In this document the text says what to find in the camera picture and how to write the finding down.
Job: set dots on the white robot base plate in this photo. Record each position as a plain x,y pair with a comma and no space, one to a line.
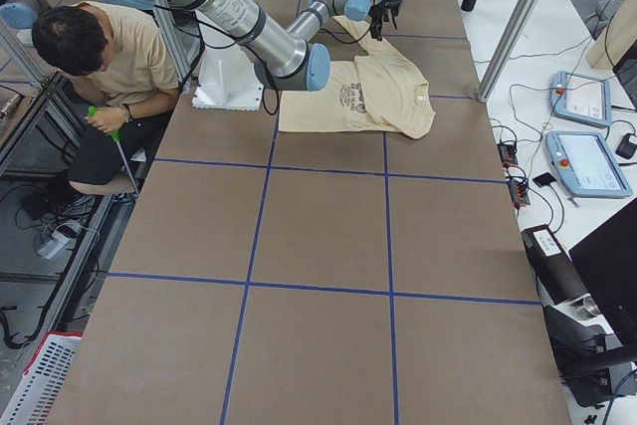
227,80

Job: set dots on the lower blue teach pendant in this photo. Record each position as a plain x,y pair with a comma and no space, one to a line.
585,165

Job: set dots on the white power strip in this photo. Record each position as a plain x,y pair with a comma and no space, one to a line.
58,240

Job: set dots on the beige long-sleeve printed shirt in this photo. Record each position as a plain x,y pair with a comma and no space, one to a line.
381,90

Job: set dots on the black power adapter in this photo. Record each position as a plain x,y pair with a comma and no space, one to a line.
627,146

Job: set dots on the seated person in beige shirt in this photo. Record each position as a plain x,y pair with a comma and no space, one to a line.
116,60

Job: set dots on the upper blue teach pendant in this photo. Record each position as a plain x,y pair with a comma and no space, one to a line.
581,98

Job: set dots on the white perforated basket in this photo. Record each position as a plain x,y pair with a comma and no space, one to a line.
42,379

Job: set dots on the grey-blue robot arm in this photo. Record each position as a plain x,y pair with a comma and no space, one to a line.
287,58

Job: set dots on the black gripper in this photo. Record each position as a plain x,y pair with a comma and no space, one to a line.
378,15

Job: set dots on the green-handled screwdriver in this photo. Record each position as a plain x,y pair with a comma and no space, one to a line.
114,136

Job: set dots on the grey aluminium frame post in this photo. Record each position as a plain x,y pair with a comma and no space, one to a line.
511,34

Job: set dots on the blue teach pendant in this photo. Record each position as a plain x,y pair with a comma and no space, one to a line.
581,98
585,165

